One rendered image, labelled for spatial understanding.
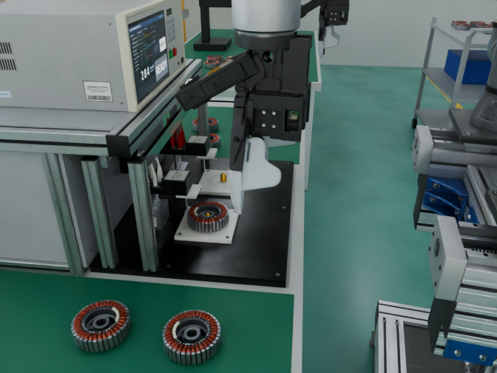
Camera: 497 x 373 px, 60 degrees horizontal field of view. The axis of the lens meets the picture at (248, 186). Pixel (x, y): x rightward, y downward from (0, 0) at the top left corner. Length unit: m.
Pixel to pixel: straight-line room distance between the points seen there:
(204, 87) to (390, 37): 6.00
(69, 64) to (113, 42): 0.12
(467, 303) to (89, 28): 0.88
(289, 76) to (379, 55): 6.02
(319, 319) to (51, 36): 1.53
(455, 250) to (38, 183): 0.83
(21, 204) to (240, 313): 0.54
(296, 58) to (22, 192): 0.74
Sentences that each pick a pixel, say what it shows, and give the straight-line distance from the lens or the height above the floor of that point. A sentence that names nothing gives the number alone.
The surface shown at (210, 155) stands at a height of 0.88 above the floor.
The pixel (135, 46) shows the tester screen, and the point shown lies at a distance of 1.01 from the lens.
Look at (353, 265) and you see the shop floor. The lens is 2.34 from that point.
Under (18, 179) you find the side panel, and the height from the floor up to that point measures 1.00.
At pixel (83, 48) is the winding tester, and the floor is 1.25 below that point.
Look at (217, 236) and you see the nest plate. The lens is 1.13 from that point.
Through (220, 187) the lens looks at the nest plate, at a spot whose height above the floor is 0.78.
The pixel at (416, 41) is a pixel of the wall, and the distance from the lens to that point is 6.56.
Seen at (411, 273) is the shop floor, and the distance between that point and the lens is 2.38.
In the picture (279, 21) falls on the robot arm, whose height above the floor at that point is 1.37.
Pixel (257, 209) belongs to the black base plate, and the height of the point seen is 0.77.
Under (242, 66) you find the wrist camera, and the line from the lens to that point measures 0.51.
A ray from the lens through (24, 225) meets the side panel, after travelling 1.12.
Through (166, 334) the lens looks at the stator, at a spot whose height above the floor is 0.78.
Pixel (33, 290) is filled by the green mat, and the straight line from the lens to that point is 1.13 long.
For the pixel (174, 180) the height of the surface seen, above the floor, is 0.92.
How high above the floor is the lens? 1.43
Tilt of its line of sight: 29 degrees down
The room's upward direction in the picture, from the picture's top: straight up
